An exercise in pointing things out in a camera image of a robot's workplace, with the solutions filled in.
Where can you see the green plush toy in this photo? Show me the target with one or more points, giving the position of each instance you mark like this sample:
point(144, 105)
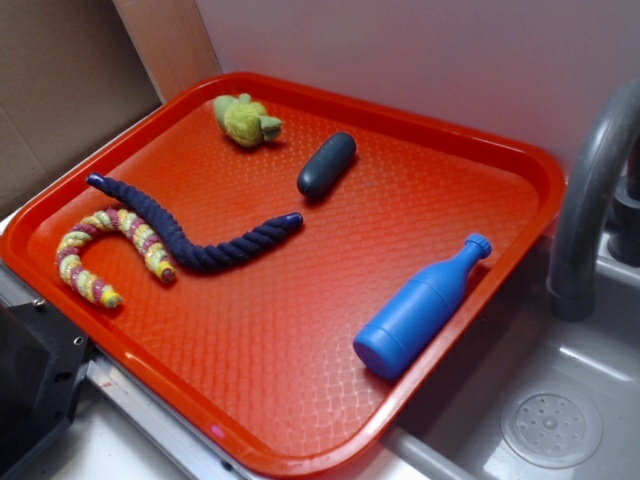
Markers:
point(246, 121)

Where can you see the red plastic tray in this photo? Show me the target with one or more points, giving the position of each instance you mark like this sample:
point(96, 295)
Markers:
point(259, 358)

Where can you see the brown cardboard panel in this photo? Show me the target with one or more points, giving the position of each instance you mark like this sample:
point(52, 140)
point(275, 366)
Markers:
point(74, 74)

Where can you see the blue plastic bottle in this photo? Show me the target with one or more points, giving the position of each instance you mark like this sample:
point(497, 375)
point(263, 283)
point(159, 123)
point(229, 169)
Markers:
point(389, 343)

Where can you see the grey toy sink basin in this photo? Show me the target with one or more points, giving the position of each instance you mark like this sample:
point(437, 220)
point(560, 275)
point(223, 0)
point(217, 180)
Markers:
point(523, 395)

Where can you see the dark grey plastic pickle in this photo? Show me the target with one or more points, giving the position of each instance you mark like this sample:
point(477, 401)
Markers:
point(326, 165)

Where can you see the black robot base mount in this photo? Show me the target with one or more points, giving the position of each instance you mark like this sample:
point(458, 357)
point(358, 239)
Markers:
point(43, 360)

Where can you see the grey toy faucet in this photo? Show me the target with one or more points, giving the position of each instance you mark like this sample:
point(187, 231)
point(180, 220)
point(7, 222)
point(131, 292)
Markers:
point(603, 184)

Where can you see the yellow pink rope toy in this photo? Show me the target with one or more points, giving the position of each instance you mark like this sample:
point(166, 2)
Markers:
point(88, 285)

